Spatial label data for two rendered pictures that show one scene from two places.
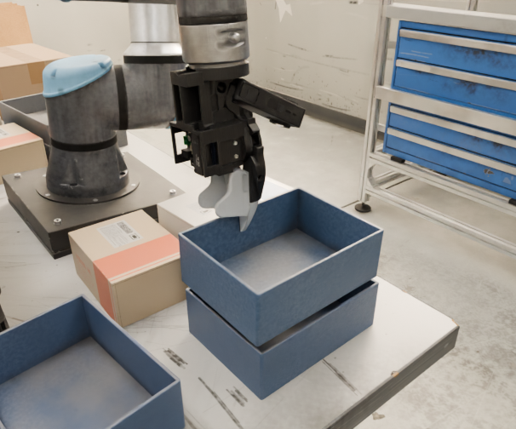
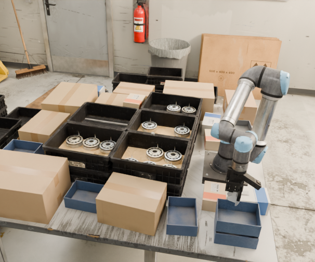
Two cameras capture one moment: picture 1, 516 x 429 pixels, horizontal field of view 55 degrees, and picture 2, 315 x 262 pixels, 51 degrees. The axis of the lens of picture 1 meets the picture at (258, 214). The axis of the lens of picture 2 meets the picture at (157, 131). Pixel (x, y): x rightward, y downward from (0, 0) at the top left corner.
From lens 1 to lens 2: 1.16 m
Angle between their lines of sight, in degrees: 41
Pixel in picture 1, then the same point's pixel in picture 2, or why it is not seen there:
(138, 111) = not seen: hidden behind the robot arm
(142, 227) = (221, 189)
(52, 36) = (290, 55)
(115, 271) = (205, 197)
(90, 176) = (222, 165)
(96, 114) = (230, 151)
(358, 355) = (243, 251)
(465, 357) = not seen: outside the picture
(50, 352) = (184, 206)
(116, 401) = (188, 223)
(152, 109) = not seen: hidden behind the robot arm
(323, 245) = (256, 222)
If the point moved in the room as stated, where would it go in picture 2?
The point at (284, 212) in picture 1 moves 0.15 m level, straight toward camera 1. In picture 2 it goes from (251, 207) to (231, 221)
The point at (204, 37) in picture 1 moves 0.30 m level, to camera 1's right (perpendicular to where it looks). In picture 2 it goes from (234, 164) to (294, 199)
